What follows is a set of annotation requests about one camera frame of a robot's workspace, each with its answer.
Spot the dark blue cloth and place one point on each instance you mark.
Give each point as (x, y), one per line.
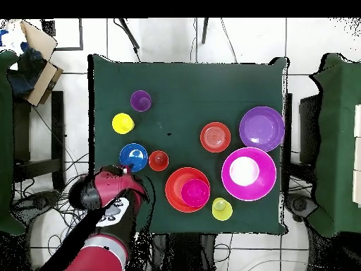
(25, 73)

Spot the cardboard box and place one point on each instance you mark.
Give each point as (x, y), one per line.
(42, 82)

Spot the orange cup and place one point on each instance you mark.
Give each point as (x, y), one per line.
(158, 161)

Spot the pale yellow cup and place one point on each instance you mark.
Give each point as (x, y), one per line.
(225, 213)

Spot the black square frame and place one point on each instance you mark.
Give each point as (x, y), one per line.
(81, 36)

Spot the black pedestal foot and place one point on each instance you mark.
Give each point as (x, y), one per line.
(39, 200)
(299, 204)

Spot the purple cup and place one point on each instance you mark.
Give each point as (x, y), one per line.
(141, 100)

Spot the small blue bowl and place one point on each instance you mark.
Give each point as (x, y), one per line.
(132, 158)

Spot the green-covered side table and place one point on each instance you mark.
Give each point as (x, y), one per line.
(335, 141)
(5, 141)

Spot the black tripod leg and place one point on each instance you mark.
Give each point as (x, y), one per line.
(205, 31)
(129, 34)

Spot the large pink bowl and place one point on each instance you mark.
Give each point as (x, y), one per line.
(265, 183)

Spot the black box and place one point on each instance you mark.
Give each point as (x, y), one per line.
(308, 129)

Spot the white box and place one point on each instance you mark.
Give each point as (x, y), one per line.
(358, 121)
(358, 153)

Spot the purple bowl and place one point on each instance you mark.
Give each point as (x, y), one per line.
(262, 129)

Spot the bright yellow cup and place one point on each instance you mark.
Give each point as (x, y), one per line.
(122, 123)

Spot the large orange bowl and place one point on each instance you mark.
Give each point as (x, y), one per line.
(175, 183)

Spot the small orange bowl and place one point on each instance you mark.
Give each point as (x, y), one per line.
(215, 137)

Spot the black stool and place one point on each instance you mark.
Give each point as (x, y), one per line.
(57, 127)

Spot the small pink-red bowl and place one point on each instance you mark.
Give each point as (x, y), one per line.
(196, 193)

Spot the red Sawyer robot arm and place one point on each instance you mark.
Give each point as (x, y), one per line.
(107, 186)

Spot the dark green tablecloth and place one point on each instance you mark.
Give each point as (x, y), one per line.
(183, 93)

